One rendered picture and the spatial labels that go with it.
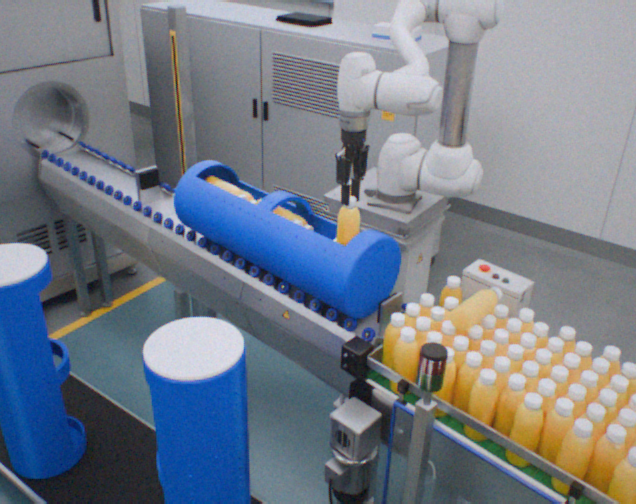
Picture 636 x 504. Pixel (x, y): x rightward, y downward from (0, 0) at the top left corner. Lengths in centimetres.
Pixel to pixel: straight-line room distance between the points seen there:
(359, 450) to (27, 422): 128
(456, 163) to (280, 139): 189
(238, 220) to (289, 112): 183
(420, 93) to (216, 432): 108
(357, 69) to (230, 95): 253
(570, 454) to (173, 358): 103
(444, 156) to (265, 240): 72
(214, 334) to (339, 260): 43
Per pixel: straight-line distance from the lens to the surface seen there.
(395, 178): 248
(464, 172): 242
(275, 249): 212
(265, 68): 404
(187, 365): 179
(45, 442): 270
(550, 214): 478
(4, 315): 235
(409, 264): 257
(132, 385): 337
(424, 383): 152
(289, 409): 315
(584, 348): 189
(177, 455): 196
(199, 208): 239
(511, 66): 461
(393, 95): 178
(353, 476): 201
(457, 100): 233
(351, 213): 198
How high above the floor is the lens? 216
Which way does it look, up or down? 30 degrees down
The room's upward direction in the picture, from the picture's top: 2 degrees clockwise
